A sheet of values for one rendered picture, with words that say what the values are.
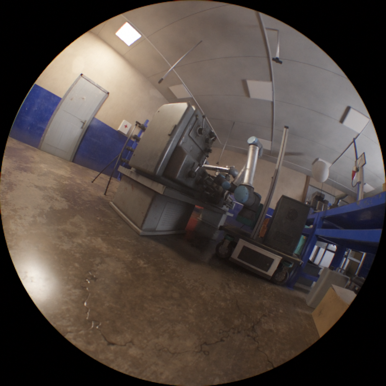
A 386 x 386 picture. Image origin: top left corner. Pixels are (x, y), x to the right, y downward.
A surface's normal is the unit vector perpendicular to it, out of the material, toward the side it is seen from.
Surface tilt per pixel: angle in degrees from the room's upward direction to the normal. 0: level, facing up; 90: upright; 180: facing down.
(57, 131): 90
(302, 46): 180
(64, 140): 90
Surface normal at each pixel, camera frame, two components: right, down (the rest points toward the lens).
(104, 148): 0.80, 0.33
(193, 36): -0.40, 0.92
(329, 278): -0.61, -0.29
